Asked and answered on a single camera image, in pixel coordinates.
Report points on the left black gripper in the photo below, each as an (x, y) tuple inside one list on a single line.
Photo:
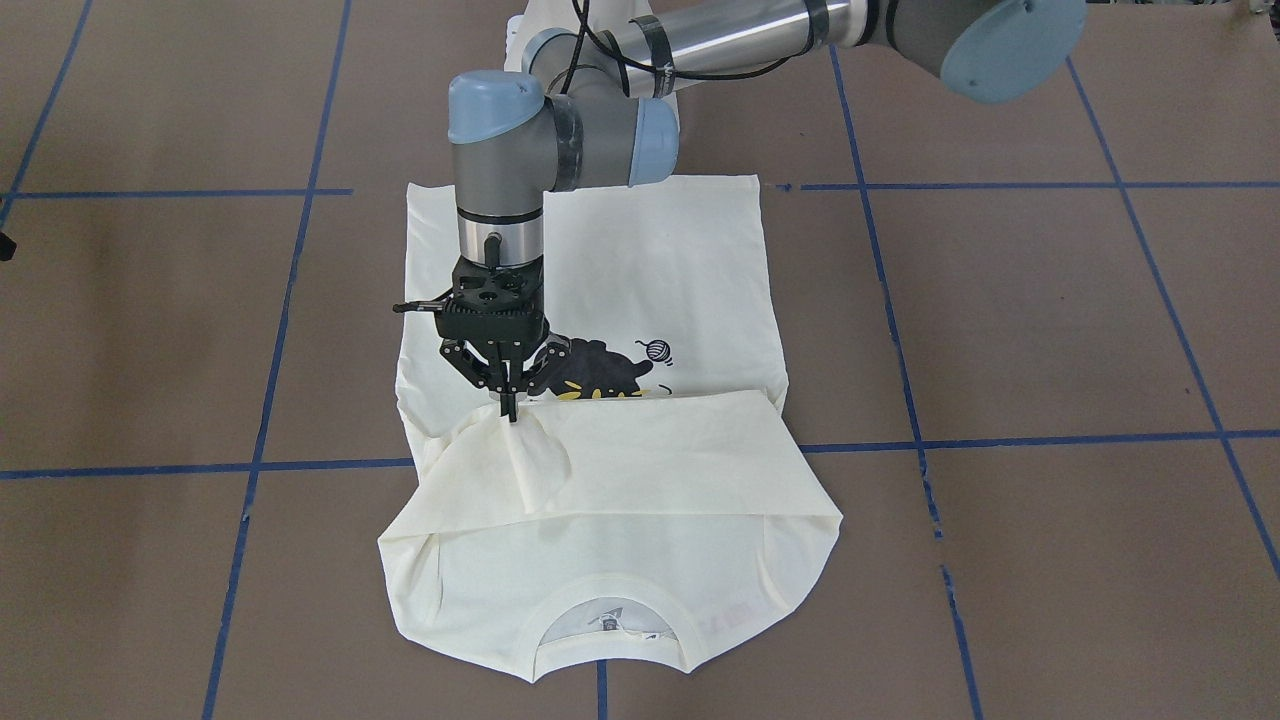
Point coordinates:
[(459, 356)]

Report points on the cream long-sleeve cat shirt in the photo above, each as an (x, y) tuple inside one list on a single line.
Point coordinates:
[(652, 504)]

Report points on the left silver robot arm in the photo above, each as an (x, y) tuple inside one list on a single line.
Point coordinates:
[(508, 154)]

